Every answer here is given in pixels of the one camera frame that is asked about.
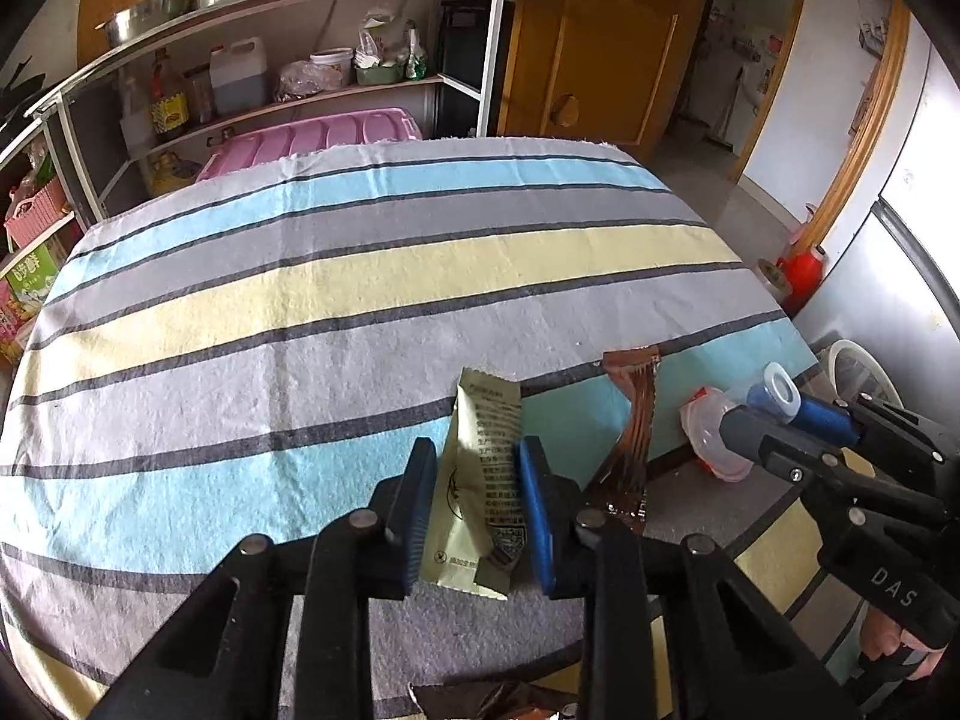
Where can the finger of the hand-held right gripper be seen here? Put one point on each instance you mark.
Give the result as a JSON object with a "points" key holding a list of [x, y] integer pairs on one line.
{"points": [[787, 454], [825, 420]]}

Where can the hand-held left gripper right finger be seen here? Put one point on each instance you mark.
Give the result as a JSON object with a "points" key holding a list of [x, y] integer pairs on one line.
{"points": [[538, 517]]}

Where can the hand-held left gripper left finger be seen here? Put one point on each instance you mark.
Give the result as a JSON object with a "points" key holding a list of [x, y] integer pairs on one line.
{"points": [[409, 517]]}

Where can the grey trash bin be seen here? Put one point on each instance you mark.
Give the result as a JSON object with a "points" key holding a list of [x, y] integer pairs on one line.
{"points": [[859, 367]]}

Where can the clear plastic cup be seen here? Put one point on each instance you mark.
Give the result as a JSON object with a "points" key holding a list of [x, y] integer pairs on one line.
{"points": [[712, 431]]}

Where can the pale beige printed wrapper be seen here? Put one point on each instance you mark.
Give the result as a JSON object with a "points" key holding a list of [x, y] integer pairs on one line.
{"points": [[476, 465]]}

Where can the person's right hand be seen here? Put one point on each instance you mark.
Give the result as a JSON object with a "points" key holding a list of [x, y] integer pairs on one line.
{"points": [[896, 641]]}

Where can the brown striped wrapper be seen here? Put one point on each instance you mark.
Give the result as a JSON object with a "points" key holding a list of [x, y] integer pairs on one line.
{"points": [[634, 442]]}

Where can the white paper roll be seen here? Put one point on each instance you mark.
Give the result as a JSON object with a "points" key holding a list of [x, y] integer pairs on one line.
{"points": [[774, 281]]}

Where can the brown foil wrapper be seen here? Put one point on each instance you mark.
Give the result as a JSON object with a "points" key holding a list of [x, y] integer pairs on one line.
{"points": [[487, 701]]}

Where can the silver refrigerator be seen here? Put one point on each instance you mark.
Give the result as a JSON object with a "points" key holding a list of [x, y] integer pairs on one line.
{"points": [[900, 240]]}

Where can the striped tablecloth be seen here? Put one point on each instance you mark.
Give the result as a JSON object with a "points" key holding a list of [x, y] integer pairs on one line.
{"points": [[300, 277]]}

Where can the pink plastic storage lid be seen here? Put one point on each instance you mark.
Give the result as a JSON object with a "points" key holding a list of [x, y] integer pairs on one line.
{"points": [[315, 136]]}

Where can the wooden door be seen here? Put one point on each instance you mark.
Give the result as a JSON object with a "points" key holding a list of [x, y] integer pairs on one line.
{"points": [[600, 52]]}

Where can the white metal shelf rack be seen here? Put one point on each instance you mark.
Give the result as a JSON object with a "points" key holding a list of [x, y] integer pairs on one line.
{"points": [[465, 82]]}

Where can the green plastic basket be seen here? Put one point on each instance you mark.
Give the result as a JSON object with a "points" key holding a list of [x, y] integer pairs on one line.
{"points": [[379, 75]]}

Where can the green cardboard carton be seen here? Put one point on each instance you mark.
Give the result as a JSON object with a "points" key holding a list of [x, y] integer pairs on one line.
{"points": [[30, 281]]}

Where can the clear plastic bag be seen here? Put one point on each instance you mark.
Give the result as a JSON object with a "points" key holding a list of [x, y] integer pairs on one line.
{"points": [[300, 81]]}

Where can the white plastic tub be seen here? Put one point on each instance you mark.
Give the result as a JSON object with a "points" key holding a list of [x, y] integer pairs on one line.
{"points": [[331, 64]]}

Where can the white jerrycan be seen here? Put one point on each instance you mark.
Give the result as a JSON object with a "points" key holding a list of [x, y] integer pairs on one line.
{"points": [[238, 79]]}

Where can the pink woven basket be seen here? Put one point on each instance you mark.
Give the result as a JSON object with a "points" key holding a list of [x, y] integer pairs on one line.
{"points": [[36, 214]]}

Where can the cooking oil bottle yellow label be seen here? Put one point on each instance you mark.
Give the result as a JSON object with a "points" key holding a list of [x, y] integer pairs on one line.
{"points": [[166, 101]]}

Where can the small steel basin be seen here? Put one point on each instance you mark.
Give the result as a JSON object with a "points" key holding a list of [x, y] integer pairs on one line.
{"points": [[142, 19]]}

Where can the wooden door frame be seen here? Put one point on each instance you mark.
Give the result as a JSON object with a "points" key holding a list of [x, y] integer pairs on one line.
{"points": [[862, 127]]}

